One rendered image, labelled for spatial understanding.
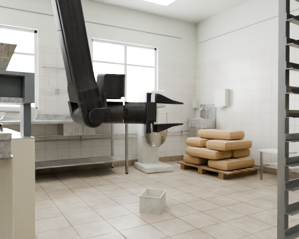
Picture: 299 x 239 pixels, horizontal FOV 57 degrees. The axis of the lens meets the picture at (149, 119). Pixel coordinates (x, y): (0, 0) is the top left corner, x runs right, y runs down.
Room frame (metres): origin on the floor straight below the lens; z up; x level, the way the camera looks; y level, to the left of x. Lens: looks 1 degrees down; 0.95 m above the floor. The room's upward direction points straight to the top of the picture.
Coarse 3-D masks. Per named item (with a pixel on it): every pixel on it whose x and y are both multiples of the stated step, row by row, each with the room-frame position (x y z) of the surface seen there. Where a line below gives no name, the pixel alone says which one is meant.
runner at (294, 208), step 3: (288, 204) 1.04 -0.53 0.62; (291, 204) 1.05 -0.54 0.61; (294, 204) 1.07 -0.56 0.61; (297, 204) 1.08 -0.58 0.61; (285, 207) 1.03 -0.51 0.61; (288, 207) 1.04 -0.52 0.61; (291, 207) 1.05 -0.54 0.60; (294, 207) 1.07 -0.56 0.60; (297, 207) 1.08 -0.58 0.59; (285, 210) 1.03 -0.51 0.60; (288, 210) 1.04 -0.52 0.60; (291, 210) 1.05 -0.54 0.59; (294, 210) 1.06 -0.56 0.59; (297, 210) 1.06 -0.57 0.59; (285, 213) 1.03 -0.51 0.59; (288, 213) 1.02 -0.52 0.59; (291, 213) 1.02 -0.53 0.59; (294, 213) 1.02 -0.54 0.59; (297, 213) 1.03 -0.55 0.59
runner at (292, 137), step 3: (285, 135) 1.03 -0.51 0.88; (288, 135) 1.04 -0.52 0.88; (291, 135) 1.05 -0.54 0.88; (294, 135) 1.06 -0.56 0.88; (297, 135) 1.08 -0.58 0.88; (285, 138) 1.03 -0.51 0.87; (288, 138) 1.04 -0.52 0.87; (291, 138) 1.05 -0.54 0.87; (294, 138) 1.06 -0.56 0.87; (297, 138) 1.08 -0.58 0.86; (285, 141) 1.03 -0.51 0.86; (288, 141) 1.02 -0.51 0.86; (291, 141) 1.01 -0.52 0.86; (294, 141) 1.01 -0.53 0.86; (297, 141) 1.03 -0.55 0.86
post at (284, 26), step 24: (288, 0) 1.04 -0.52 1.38; (288, 24) 1.04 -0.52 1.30; (288, 48) 1.04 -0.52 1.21; (288, 72) 1.04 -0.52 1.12; (288, 96) 1.04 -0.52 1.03; (288, 120) 1.04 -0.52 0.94; (288, 144) 1.04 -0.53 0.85; (288, 168) 1.04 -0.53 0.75; (288, 192) 1.04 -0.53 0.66; (288, 216) 1.05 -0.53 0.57
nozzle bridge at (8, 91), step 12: (0, 72) 1.36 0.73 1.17; (12, 72) 1.39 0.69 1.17; (24, 72) 1.42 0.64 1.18; (0, 84) 1.44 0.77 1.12; (12, 84) 1.47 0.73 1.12; (24, 84) 1.43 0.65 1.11; (0, 96) 1.44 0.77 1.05; (12, 96) 1.47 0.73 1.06; (24, 96) 1.43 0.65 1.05; (24, 108) 1.52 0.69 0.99; (24, 120) 1.52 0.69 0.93; (24, 132) 1.52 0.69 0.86
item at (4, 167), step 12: (12, 156) 0.77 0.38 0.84; (0, 168) 0.75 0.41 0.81; (12, 168) 0.77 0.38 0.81; (0, 180) 0.75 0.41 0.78; (12, 180) 0.77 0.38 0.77; (0, 192) 0.75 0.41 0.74; (12, 192) 0.77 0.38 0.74; (0, 204) 0.75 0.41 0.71; (12, 204) 0.77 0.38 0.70; (0, 216) 0.75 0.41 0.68; (12, 216) 0.77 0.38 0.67; (0, 228) 0.75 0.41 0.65; (12, 228) 0.77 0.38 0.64
